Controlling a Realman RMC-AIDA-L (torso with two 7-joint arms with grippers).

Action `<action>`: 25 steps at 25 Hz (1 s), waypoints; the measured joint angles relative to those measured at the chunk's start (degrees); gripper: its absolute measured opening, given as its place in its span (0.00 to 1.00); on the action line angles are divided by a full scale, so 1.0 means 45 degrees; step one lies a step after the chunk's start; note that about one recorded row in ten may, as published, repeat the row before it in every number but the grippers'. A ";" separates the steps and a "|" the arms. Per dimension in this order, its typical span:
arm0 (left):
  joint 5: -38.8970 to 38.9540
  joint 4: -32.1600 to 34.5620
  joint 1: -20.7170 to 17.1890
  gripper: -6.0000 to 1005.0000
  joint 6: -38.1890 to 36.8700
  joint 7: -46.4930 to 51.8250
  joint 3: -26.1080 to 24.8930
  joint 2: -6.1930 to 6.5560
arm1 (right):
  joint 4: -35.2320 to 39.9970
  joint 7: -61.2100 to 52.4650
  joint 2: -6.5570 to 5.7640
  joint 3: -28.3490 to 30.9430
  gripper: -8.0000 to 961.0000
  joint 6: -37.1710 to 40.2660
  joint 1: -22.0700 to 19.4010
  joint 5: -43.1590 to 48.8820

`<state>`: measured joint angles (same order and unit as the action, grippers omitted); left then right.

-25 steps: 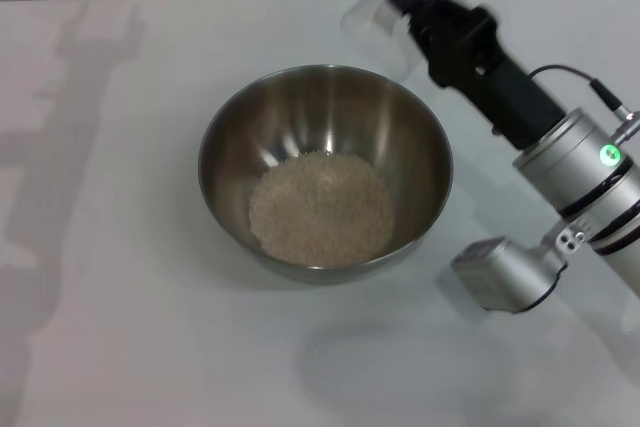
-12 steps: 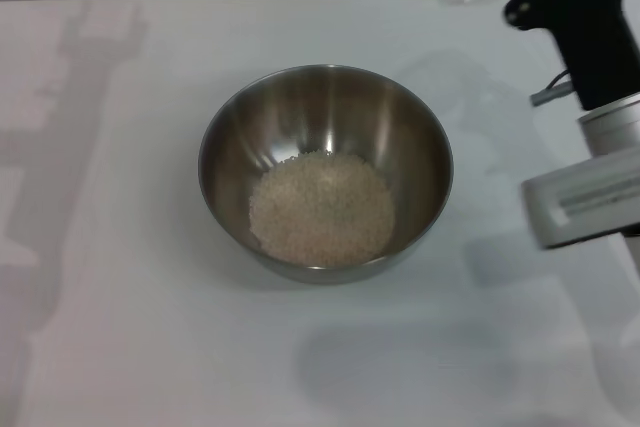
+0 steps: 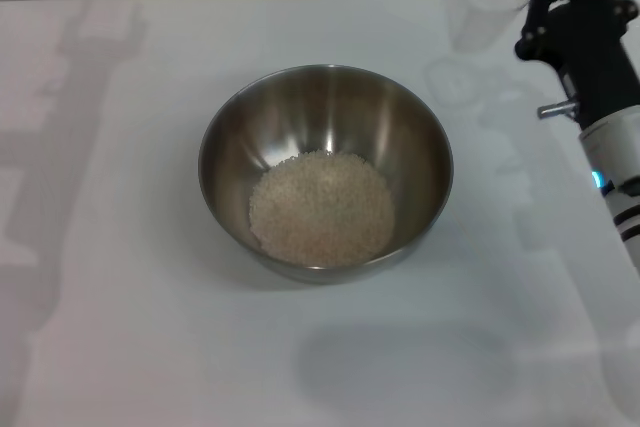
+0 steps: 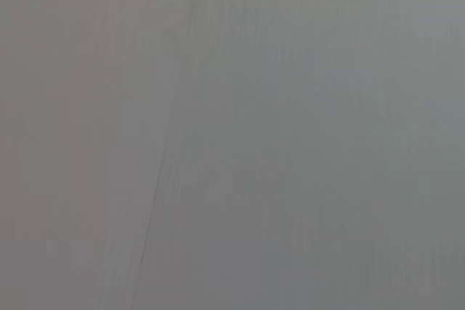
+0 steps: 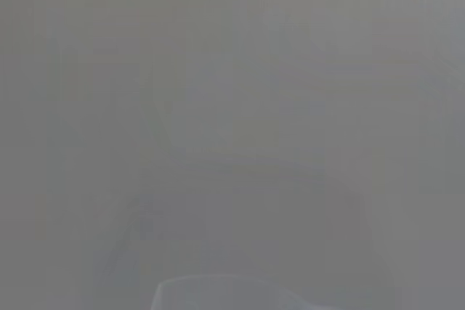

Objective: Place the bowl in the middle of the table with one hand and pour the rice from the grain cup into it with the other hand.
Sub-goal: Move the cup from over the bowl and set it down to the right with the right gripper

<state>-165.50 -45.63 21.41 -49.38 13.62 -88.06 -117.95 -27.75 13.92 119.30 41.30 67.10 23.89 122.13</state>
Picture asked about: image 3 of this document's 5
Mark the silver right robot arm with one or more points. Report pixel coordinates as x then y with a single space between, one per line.
615 172

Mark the clear plastic measuring cup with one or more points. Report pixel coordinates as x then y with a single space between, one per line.
480 7

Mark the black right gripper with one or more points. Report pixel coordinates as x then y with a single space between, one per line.
590 52

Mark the white rice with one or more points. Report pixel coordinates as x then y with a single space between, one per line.
322 212

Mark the stainless steel mixing bowl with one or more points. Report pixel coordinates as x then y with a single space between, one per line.
325 112

